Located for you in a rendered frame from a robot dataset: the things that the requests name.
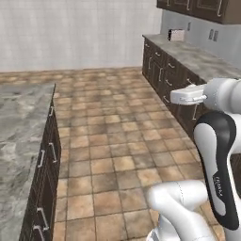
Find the grey double wall socket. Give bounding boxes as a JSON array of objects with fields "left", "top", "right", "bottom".
[{"left": 208, "top": 28, "right": 219, "bottom": 42}]

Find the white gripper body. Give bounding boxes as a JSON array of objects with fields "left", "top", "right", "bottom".
[{"left": 169, "top": 83, "right": 208, "bottom": 106}]

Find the dark brown base cabinet run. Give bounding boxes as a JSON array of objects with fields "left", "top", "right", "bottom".
[{"left": 141, "top": 36, "right": 241, "bottom": 197}]

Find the dark brown island cabinet run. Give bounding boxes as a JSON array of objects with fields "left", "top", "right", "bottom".
[{"left": 18, "top": 82, "right": 63, "bottom": 241}]

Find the dark brown wall cabinet run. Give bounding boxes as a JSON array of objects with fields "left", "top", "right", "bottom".
[{"left": 155, "top": 0, "right": 241, "bottom": 25}]

